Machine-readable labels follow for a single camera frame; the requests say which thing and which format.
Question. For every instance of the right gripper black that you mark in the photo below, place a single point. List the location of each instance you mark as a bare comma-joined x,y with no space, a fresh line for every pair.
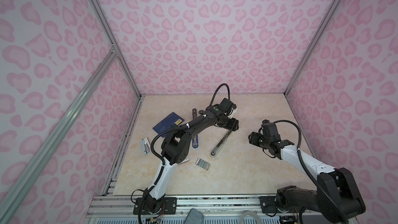
253,138

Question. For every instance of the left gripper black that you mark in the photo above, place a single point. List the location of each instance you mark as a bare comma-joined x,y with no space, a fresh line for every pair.
232,125

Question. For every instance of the staple tray with staples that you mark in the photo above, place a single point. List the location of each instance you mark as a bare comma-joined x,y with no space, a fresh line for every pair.
202,164

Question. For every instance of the red white staple box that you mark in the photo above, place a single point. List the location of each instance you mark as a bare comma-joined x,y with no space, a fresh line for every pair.
185,160

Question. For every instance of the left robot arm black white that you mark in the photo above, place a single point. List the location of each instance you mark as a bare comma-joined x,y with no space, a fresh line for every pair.
176,145

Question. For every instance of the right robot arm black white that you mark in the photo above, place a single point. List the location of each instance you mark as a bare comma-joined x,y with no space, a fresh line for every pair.
336,196

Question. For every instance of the dark blue booklet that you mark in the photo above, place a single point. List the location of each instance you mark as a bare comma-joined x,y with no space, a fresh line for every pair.
167,122

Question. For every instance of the small white clip object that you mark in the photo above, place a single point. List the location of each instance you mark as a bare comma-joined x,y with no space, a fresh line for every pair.
146,146

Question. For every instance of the grey cloth pad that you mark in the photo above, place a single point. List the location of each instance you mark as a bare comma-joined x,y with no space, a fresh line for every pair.
194,217

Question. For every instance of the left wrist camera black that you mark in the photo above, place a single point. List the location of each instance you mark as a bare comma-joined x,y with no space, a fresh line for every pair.
227,104

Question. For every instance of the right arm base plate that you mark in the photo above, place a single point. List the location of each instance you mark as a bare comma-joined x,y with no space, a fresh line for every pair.
269,206

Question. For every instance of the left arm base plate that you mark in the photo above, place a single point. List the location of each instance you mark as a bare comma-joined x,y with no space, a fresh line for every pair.
150,206

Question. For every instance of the aluminium front rail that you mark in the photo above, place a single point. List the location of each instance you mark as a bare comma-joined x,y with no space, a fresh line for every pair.
217,209

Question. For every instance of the aluminium corner frame post right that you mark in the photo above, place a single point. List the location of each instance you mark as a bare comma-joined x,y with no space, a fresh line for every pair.
325,21

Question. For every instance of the aluminium corner frame post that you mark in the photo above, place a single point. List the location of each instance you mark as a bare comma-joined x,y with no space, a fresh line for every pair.
325,21
99,13

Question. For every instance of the aluminium corner frame post left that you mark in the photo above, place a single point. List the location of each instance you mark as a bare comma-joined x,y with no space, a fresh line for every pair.
99,13

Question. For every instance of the aluminium diagonal frame bar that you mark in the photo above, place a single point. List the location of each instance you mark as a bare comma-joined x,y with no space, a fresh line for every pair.
31,173

